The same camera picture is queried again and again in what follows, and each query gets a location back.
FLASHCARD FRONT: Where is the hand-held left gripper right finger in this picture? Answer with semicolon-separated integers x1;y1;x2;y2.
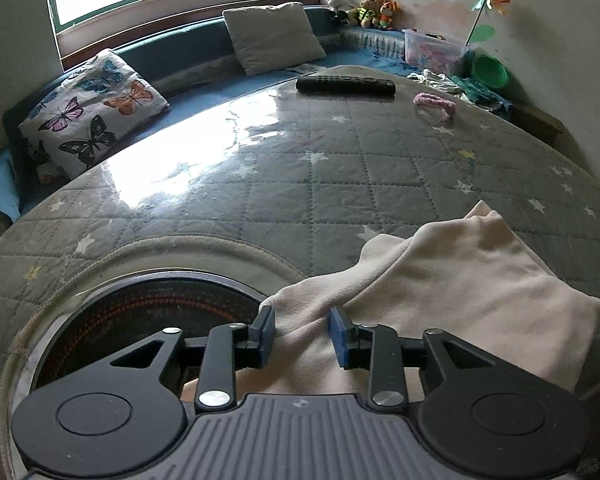
328;305;512;414

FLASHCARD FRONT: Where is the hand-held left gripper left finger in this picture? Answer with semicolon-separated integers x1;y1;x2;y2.
94;305;277;414

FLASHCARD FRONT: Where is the cream garment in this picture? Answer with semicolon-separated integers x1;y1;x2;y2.
180;200;600;404

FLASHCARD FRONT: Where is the pile of light clothes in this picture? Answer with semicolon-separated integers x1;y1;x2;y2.
407;70;464;96

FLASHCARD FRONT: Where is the round black cooktop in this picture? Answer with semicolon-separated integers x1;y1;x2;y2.
30;272;267;397

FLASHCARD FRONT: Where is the grey quilted star table cover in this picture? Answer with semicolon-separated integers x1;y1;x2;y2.
0;64;600;480

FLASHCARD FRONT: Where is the black remote control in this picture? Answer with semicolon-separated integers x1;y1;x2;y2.
296;75;397;96

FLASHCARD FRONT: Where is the butterfly print pillow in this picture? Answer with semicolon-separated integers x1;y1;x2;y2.
17;49;171;182

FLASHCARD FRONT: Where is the green knitted cloth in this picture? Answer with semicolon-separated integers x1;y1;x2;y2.
450;75;512;112

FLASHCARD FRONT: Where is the blue seat mat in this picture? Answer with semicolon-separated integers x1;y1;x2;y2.
280;27;412;79

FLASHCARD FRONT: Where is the teal bench sofa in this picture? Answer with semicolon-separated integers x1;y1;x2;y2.
2;2;412;182

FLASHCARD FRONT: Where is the plain grey pillow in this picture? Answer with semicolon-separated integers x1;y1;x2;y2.
222;2;327;77

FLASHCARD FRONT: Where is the clear plastic storage box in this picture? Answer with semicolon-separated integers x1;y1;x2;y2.
402;28;469;77

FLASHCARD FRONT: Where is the blue cushion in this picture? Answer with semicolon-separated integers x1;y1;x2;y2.
0;150;22;225

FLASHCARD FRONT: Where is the green plastic basin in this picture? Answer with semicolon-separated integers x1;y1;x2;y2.
472;54;510;89

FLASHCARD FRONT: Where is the brown plush bear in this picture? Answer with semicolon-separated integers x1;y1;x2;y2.
347;0;384;29

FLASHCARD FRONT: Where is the black and white plush toy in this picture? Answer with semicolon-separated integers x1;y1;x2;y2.
326;0;352;26

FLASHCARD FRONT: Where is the colourful paper pinwheel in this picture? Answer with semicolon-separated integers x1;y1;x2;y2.
464;0;514;47

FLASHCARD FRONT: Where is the pink hair tie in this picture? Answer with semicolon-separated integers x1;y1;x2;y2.
413;92;457;122

